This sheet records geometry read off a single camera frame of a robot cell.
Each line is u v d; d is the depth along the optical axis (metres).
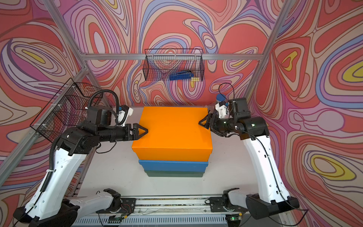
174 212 0.72
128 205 0.73
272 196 0.36
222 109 0.60
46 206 0.36
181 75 0.91
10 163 0.51
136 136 0.53
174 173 0.80
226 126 0.52
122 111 0.55
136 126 0.54
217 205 0.73
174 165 0.69
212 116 0.56
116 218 0.70
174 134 0.61
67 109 0.79
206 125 0.56
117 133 0.52
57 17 0.72
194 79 0.84
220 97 1.04
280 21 0.74
